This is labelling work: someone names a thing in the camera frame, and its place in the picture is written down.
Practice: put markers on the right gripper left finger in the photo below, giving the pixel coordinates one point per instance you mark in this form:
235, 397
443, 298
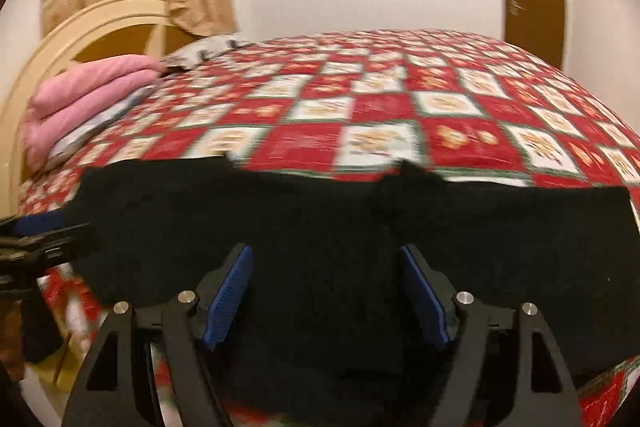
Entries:
115, 385

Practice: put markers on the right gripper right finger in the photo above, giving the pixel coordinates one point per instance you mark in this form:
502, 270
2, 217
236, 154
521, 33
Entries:
543, 391

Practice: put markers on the black pants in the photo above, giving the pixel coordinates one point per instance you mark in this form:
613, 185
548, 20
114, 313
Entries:
327, 331

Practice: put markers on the pink folded comforter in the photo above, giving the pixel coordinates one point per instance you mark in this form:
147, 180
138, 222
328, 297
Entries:
66, 101

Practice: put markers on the cream wooden headboard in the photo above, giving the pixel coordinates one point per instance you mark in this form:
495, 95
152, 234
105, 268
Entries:
107, 28

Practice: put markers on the grey patterned pillow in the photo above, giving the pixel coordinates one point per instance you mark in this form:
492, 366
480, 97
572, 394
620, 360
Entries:
205, 49

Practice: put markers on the red patchwork bedspread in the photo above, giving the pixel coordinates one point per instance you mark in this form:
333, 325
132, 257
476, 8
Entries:
345, 105

